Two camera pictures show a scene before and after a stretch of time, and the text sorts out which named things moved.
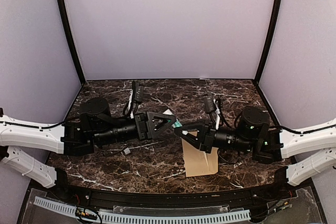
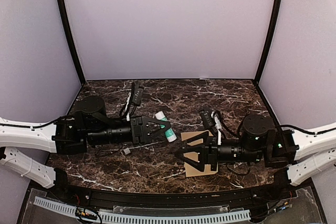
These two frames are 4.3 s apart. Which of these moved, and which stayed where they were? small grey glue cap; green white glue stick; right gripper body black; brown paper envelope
Moved: right gripper body black; green white glue stick
Stayed: brown paper envelope; small grey glue cap
